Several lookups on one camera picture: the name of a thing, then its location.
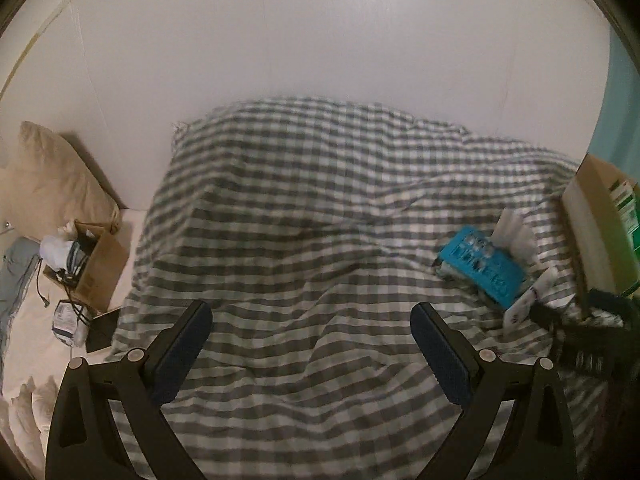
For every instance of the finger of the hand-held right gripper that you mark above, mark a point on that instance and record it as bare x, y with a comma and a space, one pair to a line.
582, 347
609, 302

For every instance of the beige pillow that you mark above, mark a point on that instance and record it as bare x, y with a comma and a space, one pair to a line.
55, 180

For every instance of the black flat case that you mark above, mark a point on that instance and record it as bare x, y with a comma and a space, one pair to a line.
102, 332

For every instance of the white fluffy cloth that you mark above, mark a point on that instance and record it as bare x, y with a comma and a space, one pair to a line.
27, 412

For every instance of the grey white checkered blanket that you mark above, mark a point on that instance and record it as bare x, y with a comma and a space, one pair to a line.
310, 260

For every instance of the white sachet strip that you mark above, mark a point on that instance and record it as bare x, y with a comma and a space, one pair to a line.
520, 310

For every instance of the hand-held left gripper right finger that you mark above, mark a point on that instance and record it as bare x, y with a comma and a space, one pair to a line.
440, 355

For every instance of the large brown cardboard box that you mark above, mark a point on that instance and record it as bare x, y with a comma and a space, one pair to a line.
595, 220

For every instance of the white sachet bundle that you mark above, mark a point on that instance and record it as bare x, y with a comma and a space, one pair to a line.
515, 237

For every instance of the blue patterned box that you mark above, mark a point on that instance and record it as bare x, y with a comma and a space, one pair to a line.
480, 265

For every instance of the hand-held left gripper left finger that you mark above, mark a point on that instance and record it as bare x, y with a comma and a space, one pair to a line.
186, 347

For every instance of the white crumpled cloth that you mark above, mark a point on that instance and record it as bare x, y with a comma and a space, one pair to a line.
57, 249

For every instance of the white plastic packet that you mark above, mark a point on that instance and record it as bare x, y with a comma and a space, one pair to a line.
67, 324

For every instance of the green white carton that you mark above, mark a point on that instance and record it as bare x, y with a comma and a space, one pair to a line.
631, 220

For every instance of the blue grey cloth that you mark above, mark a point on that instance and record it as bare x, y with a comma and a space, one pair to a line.
15, 272

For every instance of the small brown cardboard box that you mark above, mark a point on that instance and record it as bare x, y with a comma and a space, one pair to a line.
102, 270

